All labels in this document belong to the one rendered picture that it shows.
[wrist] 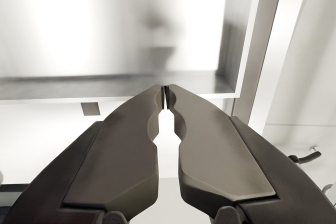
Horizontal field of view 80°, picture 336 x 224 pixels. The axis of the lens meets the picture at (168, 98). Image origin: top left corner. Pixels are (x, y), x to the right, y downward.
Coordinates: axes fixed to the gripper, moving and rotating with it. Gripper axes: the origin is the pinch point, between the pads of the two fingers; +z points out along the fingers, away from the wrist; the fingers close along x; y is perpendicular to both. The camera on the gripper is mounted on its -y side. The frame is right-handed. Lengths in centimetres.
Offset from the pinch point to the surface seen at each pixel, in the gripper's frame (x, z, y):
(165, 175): -0.2, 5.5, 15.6
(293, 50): 71, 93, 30
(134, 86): -2.5, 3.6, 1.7
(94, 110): -7.0, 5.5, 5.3
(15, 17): -11.0, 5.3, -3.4
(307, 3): 70, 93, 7
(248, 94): 7.1, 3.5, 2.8
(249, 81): 6.9, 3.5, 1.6
